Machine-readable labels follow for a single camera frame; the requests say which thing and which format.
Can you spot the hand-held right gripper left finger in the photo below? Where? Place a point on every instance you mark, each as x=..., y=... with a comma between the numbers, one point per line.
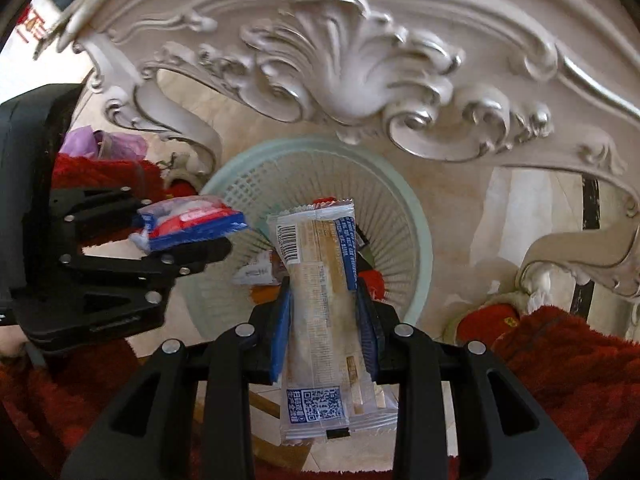
x=281, y=340

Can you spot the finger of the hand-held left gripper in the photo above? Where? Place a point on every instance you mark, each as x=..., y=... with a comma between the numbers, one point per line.
x=110, y=280
x=90, y=210

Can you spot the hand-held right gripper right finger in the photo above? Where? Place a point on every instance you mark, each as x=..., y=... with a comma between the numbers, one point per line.
x=367, y=332

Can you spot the beige snack packet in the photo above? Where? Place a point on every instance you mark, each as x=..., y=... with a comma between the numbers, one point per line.
x=320, y=285

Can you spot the red blue snack packet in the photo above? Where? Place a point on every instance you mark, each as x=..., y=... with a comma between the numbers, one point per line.
x=195, y=220

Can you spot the light green plastic basket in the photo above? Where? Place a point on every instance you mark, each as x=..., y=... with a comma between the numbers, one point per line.
x=400, y=220

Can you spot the red wrapper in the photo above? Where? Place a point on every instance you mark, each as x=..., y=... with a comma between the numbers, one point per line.
x=325, y=202
x=372, y=285

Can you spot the purple plastic bag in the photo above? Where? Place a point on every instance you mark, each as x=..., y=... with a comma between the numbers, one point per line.
x=115, y=145

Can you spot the dark wrapper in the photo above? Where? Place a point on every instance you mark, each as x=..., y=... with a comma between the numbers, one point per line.
x=367, y=255

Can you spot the red white plush item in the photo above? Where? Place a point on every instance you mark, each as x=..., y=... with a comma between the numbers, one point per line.
x=492, y=315

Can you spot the carved white coffee table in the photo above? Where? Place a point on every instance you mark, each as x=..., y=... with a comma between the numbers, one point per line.
x=350, y=60

